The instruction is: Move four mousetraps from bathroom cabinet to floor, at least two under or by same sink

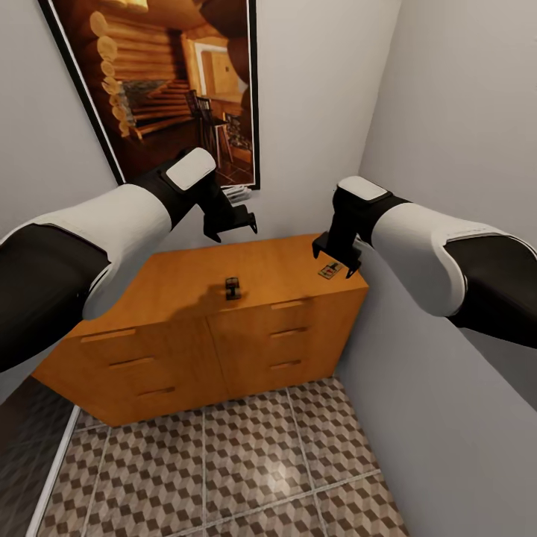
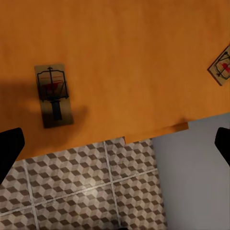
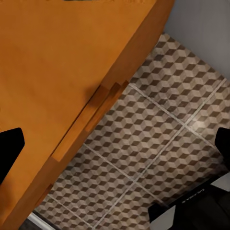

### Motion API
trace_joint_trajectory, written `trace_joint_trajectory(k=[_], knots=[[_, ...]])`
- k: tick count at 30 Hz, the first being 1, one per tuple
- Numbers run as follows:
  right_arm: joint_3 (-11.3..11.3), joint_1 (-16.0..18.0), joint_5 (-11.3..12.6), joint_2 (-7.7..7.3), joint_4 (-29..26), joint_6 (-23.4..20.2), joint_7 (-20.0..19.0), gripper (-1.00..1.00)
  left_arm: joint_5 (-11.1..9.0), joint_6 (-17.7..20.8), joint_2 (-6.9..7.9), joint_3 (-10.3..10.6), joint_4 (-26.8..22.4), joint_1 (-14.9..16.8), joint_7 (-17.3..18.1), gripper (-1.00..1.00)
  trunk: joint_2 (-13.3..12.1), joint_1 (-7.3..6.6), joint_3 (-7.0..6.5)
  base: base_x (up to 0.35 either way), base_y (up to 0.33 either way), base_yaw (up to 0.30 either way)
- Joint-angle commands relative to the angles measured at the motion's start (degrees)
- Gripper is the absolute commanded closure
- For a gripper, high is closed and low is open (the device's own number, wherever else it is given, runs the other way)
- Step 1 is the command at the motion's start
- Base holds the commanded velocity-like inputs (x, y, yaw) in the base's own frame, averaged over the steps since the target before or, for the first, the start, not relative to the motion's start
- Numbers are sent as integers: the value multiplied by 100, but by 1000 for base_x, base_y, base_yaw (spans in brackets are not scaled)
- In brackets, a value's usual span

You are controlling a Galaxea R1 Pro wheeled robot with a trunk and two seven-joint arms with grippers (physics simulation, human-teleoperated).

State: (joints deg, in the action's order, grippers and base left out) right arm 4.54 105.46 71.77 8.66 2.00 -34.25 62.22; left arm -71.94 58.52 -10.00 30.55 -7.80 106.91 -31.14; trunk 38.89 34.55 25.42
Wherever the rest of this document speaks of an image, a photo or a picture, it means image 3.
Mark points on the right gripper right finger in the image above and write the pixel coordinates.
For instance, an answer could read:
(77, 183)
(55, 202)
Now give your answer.
(222, 142)

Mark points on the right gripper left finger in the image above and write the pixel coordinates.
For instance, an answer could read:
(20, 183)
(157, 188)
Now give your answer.
(11, 144)

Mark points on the cabinet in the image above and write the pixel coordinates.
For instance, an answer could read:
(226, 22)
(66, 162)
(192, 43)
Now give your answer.
(63, 65)

